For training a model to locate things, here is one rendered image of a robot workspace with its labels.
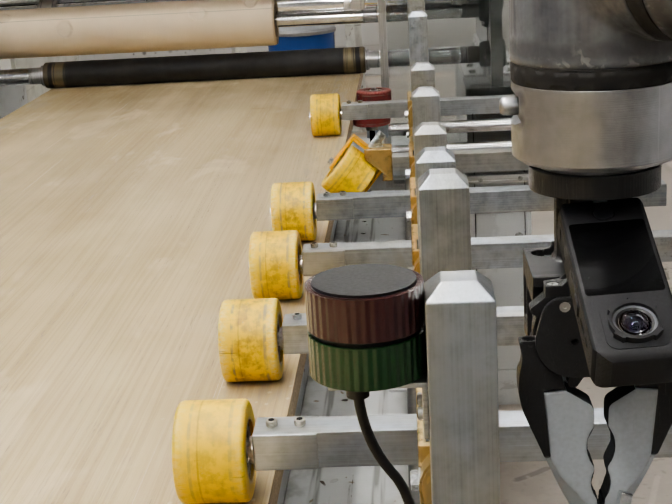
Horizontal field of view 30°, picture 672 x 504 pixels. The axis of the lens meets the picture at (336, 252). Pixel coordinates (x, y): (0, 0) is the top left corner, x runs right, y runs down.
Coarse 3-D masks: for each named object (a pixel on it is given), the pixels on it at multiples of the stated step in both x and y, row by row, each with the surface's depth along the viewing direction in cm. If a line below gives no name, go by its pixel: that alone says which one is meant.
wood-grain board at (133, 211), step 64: (0, 128) 271; (64, 128) 267; (128, 128) 263; (192, 128) 258; (256, 128) 254; (0, 192) 210; (64, 192) 207; (128, 192) 205; (192, 192) 202; (256, 192) 200; (320, 192) 197; (0, 256) 171; (64, 256) 170; (128, 256) 168; (192, 256) 166; (0, 320) 145; (64, 320) 143; (128, 320) 142; (192, 320) 141; (0, 384) 125; (64, 384) 124; (128, 384) 123; (192, 384) 122; (256, 384) 121; (0, 448) 110; (64, 448) 110; (128, 448) 109
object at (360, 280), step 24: (360, 264) 66; (384, 264) 65; (312, 288) 62; (336, 288) 62; (360, 288) 62; (384, 288) 61; (408, 288) 62; (408, 336) 62; (408, 384) 63; (360, 408) 65; (384, 456) 65
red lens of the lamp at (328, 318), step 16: (320, 272) 65; (416, 272) 64; (304, 288) 63; (416, 288) 62; (320, 304) 61; (336, 304) 61; (352, 304) 60; (368, 304) 60; (384, 304) 60; (400, 304) 61; (416, 304) 62; (320, 320) 62; (336, 320) 61; (352, 320) 61; (368, 320) 60; (384, 320) 61; (400, 320) 61; (416, 320) 62; (320, 336) 62; (336, 336) 61; (352, 336) 61; (368, 336) 61; (384, 336) 61; (400, 336) 61
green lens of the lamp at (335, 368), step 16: (416, 336) 62; (320, 352) 62; (336, 352) 61; (352, 352) 61; (368, 352) 61; (384, 352) 61; (400, 352) 61; (416, 352) 62; (320, 368) 62; (336, 368) 62; (352, 368) 61; (368, 368) 61; (384, 368) 61; (400, 368) 62; (416, 368) 62; (336, 384) 62; (352, 384) 62; (368, 384) 61; (384, 384) 62; (400, 384) 62
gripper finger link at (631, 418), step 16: (608, 400) 70; (624, 400) 69; (640, 400) 69; (656, 400) 69; (608, 416) 70; (624, 416) 70; (640, 416) 70; (624, 432) 70; (640, 432) 70; (608, 448) 72; (624, 448) 70; (640, 448) 70; (608, 464) 71; (624, 464) 71; (640, 464) 70; (608, 480) 71; (624, 480) 71; (640, 480) 71; (608, 496) 71
